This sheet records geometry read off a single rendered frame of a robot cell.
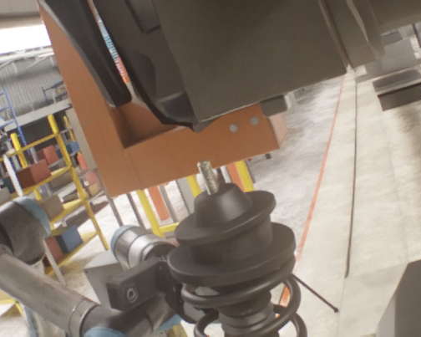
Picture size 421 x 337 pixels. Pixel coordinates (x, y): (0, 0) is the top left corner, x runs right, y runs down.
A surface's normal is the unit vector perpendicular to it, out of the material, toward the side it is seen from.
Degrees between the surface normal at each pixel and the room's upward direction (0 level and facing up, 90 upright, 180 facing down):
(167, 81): 90
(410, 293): 0
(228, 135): 90
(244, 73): 90
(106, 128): 90
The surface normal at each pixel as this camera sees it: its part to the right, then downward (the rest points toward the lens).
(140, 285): 0.87, -0.02
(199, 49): -0.29, 0.30
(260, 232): 0.71, 0.06
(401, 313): -0.36, -0.92
